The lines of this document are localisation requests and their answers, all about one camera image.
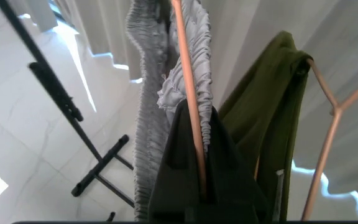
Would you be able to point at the green long-sleeved shirt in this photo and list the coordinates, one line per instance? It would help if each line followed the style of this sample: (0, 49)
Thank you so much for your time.
(269, 109)

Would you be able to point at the pale grey shorts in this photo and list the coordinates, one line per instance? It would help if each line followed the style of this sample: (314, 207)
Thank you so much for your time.
(148, 93)

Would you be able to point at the pink clothes hanger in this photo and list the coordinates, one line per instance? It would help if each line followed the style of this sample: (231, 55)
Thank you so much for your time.
(325, 149)
(188, 77)

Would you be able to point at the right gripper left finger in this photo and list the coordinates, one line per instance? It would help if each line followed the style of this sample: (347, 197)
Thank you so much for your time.
(176, 186)

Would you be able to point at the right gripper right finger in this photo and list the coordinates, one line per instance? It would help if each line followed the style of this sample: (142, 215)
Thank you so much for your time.
(232, 186)

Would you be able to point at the black clothes rack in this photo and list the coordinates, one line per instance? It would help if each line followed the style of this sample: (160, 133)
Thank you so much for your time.
(54, 90)

